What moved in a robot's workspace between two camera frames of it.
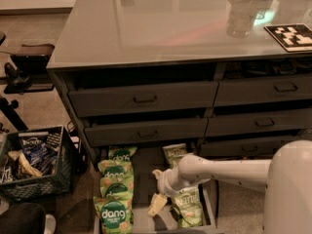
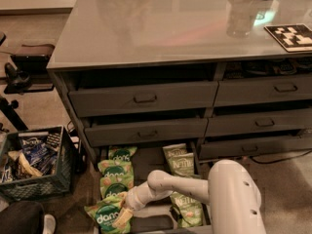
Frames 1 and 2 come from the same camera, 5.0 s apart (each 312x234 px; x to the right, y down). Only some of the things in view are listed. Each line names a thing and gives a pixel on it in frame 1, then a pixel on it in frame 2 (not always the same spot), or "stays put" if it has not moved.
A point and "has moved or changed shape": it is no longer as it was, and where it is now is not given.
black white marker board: x=296 y=37 stays put
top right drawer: x=255 y=91 stays put
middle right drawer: x=257 y=123 stays put
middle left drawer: x=145 y=132 stays put
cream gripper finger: x=157 y=203 → x=124 y=216
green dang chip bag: x=115 y=214 has moved or changed shape
